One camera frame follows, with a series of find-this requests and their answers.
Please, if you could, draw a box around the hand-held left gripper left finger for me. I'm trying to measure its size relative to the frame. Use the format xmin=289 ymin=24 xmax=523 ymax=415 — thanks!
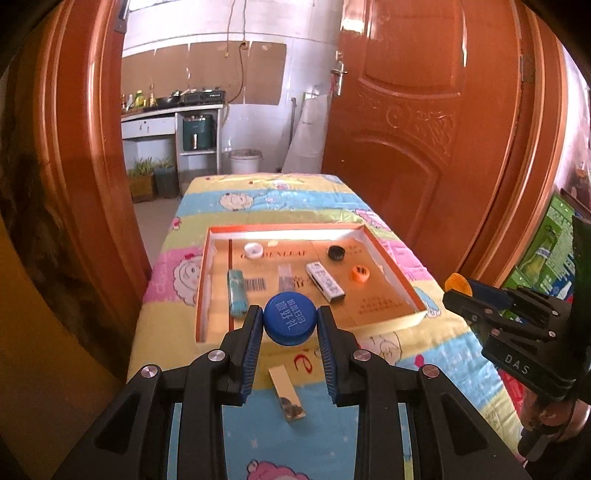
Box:
xmin=41 ymin=305 xmax=264 ymax=480

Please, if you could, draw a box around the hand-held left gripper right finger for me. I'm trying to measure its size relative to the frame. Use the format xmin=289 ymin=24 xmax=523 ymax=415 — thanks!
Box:
xmin=316 ymin=305 xmax=518 ymax=480

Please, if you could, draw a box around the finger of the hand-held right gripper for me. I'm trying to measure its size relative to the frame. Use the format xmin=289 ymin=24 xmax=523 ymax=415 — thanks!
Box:
xmin=442 ymin=290 xmax=509 ymax=334
xmin=466 ymin=278 xmax=520 ymax=311

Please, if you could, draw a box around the blue bottle cap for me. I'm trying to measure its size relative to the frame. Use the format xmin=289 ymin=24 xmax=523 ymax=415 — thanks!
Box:
xmin=263 ymin=292 xmax=318 ymax=346

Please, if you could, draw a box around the teal lighter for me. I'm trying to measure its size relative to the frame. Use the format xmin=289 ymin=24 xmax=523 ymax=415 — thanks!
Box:
xmin=227 ymin=270 xmax=249 ymax=317

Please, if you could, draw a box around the shallow cardboard box tray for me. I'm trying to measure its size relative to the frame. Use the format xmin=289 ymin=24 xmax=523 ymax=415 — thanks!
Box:
xmin=195 ymin=223 xmax=428 ymax=343

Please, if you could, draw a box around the white printed lighter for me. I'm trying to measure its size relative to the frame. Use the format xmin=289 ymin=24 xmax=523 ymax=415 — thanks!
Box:
xmin=306 ymin=261 xmax=346 ymax=304

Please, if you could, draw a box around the gold rectangular bar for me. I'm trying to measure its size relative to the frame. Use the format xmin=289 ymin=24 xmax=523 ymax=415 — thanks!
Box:
xmin=269 ymin=367 xmax=306 ymax=423

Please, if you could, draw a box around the stack of green crates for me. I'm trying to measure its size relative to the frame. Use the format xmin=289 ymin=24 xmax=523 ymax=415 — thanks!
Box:
xmin=503 ymin=191 xmax=591 ymax=324

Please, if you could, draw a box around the cartoon printed blanket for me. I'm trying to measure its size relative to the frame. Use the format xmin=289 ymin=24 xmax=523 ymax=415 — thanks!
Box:
xmin=124 ymin=173 xmax=532 ymax=480

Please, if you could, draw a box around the brown wooden door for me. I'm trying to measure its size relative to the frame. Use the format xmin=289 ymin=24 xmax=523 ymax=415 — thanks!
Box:
xmin=321 ymin=0 xmax=522 ymax=282

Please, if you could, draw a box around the white plastic bucket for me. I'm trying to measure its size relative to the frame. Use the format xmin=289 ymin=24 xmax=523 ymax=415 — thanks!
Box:
xmin=229 ymin=148 xmax=263 ymax=175

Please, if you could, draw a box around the potted plant dark pot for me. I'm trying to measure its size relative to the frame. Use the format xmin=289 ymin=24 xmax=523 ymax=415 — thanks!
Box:
xmin=154 ymin=158 xmax=180 ymax=199

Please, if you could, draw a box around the potted plant brown pot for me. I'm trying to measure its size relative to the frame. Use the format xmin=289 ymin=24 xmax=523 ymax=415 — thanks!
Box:
xmin=128 ymin=158 xmax=157 ymax=203

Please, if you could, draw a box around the white leaning bag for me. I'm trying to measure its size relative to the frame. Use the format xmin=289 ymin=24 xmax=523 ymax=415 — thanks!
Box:
xmin=283 ymin=92 xmax=331 ymax=174

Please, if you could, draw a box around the green air fryer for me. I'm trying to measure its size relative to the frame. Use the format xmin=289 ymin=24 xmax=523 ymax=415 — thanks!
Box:
xmin=182 ymin=115 xmax=216 ymax=151

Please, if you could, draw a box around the white kitchen counter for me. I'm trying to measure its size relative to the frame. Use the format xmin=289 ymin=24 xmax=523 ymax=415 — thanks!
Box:
xmin=121 ymin=102 xmax=227 ymax=182

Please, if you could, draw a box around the black gas stove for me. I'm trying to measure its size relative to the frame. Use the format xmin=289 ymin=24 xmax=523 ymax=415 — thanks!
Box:
xmin=180 ymin=90 xmax=227 ymax=105

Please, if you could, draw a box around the wooden door frame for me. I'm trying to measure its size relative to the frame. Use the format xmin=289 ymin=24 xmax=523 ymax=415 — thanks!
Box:
xmin=28 ymin=0 xmax=591 ymax=384

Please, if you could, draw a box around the silver door handle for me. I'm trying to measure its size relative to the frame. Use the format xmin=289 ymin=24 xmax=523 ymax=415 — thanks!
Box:
xmin=330 ymin=62 xmax=348 ymax=97

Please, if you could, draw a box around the cardboard wall sheet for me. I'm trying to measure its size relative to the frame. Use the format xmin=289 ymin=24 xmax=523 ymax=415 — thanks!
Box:
xmin=122 ymin=41 xmax=287 ymax=112

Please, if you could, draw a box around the hanging power cable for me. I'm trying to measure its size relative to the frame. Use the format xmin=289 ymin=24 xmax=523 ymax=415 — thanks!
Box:
xmin=236 ymin=41 xmax=246 ymax=104

